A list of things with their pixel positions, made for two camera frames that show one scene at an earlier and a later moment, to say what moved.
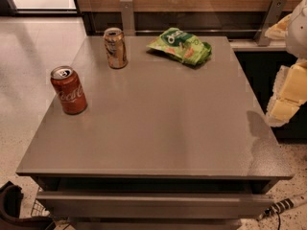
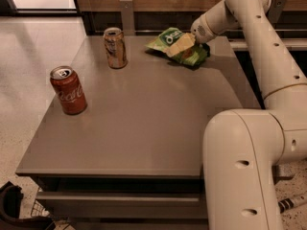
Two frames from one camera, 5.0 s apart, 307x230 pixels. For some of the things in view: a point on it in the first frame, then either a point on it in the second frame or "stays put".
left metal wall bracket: [127, 16] stays put
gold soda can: [115, 47] stays put
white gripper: [297, 35] → [200, 32]
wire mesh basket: [38, 209] stays put
